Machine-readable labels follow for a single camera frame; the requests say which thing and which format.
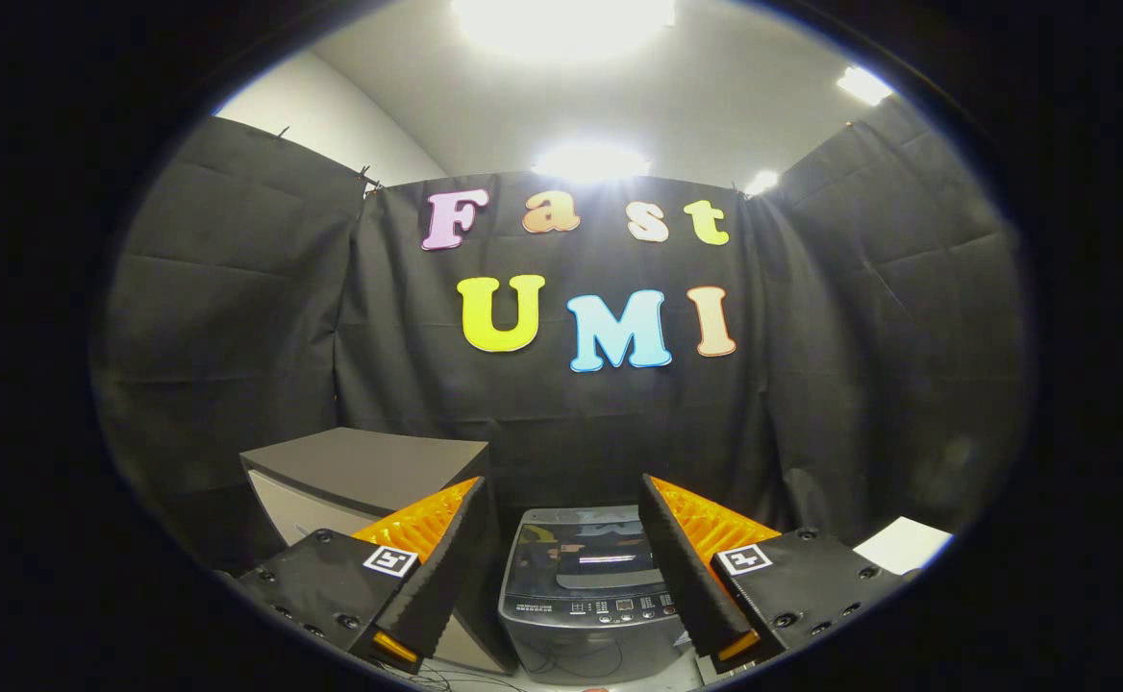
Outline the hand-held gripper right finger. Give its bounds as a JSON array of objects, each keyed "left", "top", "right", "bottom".
[{"left": 638, "top": 474, "right": 918, "bottom": 674}]

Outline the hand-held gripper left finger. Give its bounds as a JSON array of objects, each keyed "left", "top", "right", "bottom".
[{"left": 237, "top": 476, "right": 492, "bottom": 674}]

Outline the dark grey washing machine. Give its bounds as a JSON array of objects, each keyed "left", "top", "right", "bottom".
[{"left": 497, "top": 507, "right": 695, "bottom": 685}]

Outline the grey cabinet with dark top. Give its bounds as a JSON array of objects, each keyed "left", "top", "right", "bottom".
[{"left": 239, "top": 427, "right": 516, "bottom": 674}]

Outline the black backdrop cloth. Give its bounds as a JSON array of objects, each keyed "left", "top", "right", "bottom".
[{"left": 90, "top": 96, "right": 1034, "bottom": 578}]

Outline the white flat board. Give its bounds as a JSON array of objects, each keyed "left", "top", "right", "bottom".
[{"left": 853, "top": 517, "right": 954, "bottom": 576}]

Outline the tangle of thin cables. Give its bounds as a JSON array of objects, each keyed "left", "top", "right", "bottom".
[{"left": 396, "top": 663, "right": 524, "bottom": 692}]

